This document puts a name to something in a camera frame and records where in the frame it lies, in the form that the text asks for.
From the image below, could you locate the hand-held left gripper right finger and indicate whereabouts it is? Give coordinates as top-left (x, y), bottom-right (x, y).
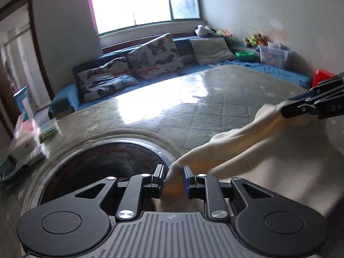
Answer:
top-left (183, 165), bottom-right (272, 219)

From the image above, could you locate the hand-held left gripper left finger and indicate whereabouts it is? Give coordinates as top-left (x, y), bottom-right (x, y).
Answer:
top-left (73, 164), bottom-right (165, 221)

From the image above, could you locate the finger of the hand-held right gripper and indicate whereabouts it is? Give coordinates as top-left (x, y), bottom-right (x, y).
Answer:
top-left (287, 72), bottom-right (344, 105)
top-left (280, 99), bottom-right (320, 119)

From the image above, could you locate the cream knit garment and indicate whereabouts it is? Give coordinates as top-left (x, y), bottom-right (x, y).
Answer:
top-left (154, 103), bottom-right (338, 217)

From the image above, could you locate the red plastic stool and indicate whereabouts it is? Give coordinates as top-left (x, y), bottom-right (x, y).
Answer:
top-left (312, 70), bottom-right (335, 88)

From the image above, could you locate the blue blanket with patterned trim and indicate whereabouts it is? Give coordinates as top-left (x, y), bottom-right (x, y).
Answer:
top-left (215, 59), bottom-right (313, 89)

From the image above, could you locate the clear plastic storage box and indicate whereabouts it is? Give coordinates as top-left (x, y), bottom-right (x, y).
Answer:
top-left (256, 42), bottom-right (293, 69)

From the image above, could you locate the round black glass cooktop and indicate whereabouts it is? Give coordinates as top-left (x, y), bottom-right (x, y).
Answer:
top-left (21, 136), bottom-right (175, 217)

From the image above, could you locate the green plastic bowl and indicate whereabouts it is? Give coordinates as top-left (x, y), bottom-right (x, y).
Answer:
top-left (235, 51), bottom-right (256, 62)

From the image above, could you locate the grey pillow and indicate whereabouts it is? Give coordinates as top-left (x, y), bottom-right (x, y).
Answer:
top-left (189, 37), bottom-right (237, 65)

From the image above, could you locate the panda plush toy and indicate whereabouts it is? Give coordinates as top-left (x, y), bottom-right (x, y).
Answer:
top-left (195, 25), bottom-right (215, 36)

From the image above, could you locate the green booklet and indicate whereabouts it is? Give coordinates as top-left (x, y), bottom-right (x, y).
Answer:
top-left (39, 119), bottom-right (60, 141)

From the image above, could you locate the large butterfly print pillow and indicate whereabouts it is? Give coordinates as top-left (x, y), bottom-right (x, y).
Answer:
top-left (127, 33), bottom-right (185, 80)

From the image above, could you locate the blue corner sofa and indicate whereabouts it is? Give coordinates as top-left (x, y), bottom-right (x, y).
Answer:
top-left (48, 36), bottom-right (313, 119)

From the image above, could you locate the white book stack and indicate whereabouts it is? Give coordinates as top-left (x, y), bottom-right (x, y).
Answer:
top-left (8, 133), bottom-right (48, 167)

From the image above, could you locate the blue white carton box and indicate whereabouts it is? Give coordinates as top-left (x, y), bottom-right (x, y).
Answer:
top-left (13, 86), bottom-right (38, 121)

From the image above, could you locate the window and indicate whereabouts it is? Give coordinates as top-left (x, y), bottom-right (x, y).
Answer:
top-left (86, 0), bottom-right (206, 37)

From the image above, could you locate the dark wooden door frame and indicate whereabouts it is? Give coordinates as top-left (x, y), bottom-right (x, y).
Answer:
top-left (0, 0), bottom-right (55, 129)

